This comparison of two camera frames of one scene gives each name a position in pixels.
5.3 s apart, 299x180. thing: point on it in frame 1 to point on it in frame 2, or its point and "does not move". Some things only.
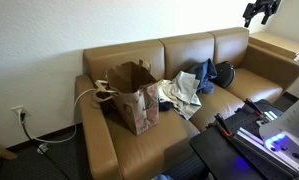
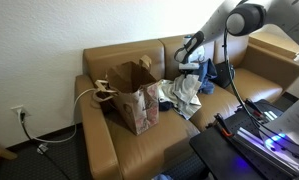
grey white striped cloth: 185,87 does not move
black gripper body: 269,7 to 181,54
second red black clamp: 253,108 does not move
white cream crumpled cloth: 166,91 does not move
